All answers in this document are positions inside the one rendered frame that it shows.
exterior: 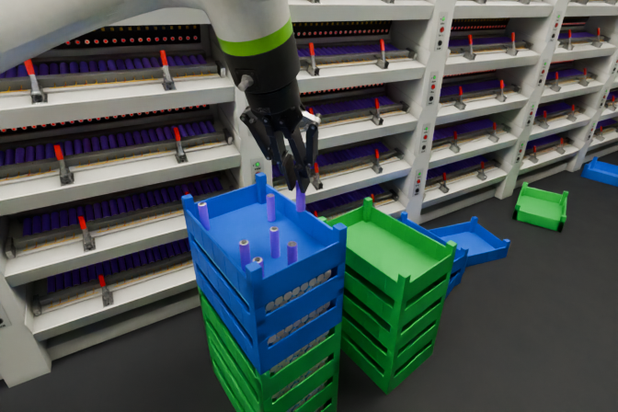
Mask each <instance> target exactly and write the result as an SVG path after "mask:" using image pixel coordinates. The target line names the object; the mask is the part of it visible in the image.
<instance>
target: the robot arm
mask: <svg viewBox="0 0 618 412"><path fill-rule="evenodd" d="M170 7H187V8H195V9H200V10H203V11H204V12H205V13H206V15H207V16H208V18H209V20H210V22H211V24H212V27H213V30H214V32H215V35H216V37H217V40H218V42H219V44H220V47H221V50H222V52H223V56H224V59H225V61H226V63H227V66H228V69H229V71H230V74H231V76H232V78H233V81H234V83H235V86H236V87H237V88H238V89H239V90H240V91H242V92H245V95H246V100H247V102H248V105H249V106H247V107H246V108H245V110H244V111H243V113H242V114H241V116H240V117H239V118H240V120H241V121H242V122H243V123H244V124H245V125H246V126H247V127H248V129H249V130H250V132H251V133H252V135H253V137H254V139H255V140H256V142H257V145H258V147H259V148H260V150H261V152H262V154H263V155H264V156H265V158H266V159H267V160H271V159H273V160H275V162H276V163H277V164H278V166H279V169H280V172H281V173H282V174H283V175H284V176H285V180H286V183H287V186H288V189H289V190H290V191H293V189H294V187H295V185H296V180H297V181H298V184H299V187H300V191H301V192H302V193H305V192H306V191H307V188H308V186H309V184H310V178H309V175H310V173H311V169H310V167H312V166H313V165H314V163H315V160H316V158H317V156H318V126H319V124H320V122H321V120H322V118H323V117H322V115H321V114H319V113H316V114H315V115H312V114H310V113H308V112H306V111H305V107H304V105H303V104H302V102H301V100H300V90H299V87H298V82H297V77H296V76H297V75H298V74H299V72H300V69H301V65H300V60H299V56H298V51H297V47H296V42H295V38H294V33H293V28H292V20H291V15H290V10H289V5H288V0H0V74H1V73H3V72H5V71H7V70H9V69H11V68H13V67H15V66H17V65H19V64H21V63H23V62H25V61H27V60H29V59H30V58H32V57H35V56H37V55H39V54H41V53H43V52H45V51H47V50H49V49H52V48H54V47H56V46H58V45H61V44H63V43H65V42H67V41H69V40H72V39H75V38H77V37H79V36H82V35H84V34H87V33H88V32H91V31H93V30H96V29H100V28H103V27H106V26H107V25H110V24H113V23H116V22H119V21H122V20H124V19H127V18H130V17H135V16H138V15H141V14H144V13H148V12H151V11H155V10H158V9H162V8H170ZM301 120H303V122H304V126H305V127H304V129H305V130H306V135H305V142H306V148H305V145H304V142H303V137H302V135H301V132H300V123H299V122H300V121H301ZM283 135H284V138H285V139H287V140H288V142H289V145H290V147H291V149H292V153H293V156H294V159H295V161H296V163H295V164H294V162H293V159H292V155H291V154H287V153H288V151H289V150H288V151H287V150H286V147H285V142H284V138H283ZM286 151H287V152H286ZM286 155H287V156H286Z"/></svg>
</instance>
